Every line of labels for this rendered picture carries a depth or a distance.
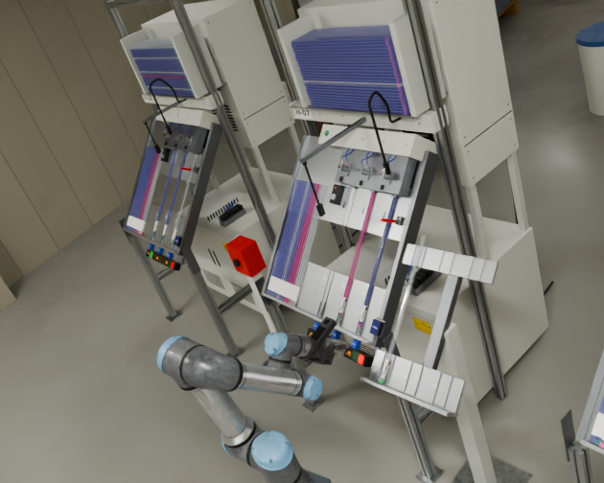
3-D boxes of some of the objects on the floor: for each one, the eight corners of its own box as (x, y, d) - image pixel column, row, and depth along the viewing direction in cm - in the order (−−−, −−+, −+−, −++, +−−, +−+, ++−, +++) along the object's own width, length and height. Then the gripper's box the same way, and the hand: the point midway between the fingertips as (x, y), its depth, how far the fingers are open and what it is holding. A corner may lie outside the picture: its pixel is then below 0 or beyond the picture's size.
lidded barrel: (657, 88, 484) (653, 12, 457) (647, 115, 454) (642, 36, 427) (590, 94, 511) (582, 23, 484) (577, 121, 481) (569, 46, 454)
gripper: (292, 356, 226) (336, 357, 240) (309, 364, 219) (353, 366, 233) (299, 332, 225) (341, 335, 239) (315, 340, 218) (359, 343, 232)
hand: (347, 343), depth 235 cm, fingers closed
